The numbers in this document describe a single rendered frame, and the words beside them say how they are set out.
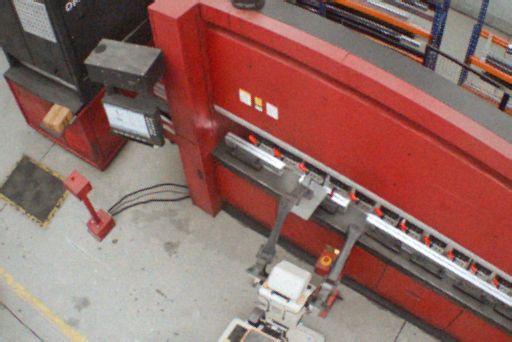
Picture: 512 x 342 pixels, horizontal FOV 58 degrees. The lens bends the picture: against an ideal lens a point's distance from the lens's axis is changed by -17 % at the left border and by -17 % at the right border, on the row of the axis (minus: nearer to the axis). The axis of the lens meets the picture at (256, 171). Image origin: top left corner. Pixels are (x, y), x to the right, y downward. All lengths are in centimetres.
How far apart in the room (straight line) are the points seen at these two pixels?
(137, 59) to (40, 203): 246
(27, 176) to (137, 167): 131
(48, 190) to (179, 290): 179
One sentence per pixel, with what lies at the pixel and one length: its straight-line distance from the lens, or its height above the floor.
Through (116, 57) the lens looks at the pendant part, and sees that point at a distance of 345.
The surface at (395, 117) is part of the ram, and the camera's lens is 285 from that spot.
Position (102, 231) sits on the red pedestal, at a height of 9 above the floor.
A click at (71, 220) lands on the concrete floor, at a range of 517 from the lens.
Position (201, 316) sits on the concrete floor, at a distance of 447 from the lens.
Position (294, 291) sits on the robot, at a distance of 307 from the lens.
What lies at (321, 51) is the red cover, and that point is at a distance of 278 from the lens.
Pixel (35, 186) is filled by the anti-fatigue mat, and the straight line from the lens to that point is 555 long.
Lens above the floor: 420
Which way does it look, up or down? 56 degrees down
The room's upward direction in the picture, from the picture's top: 4 degrees counter-clockwise
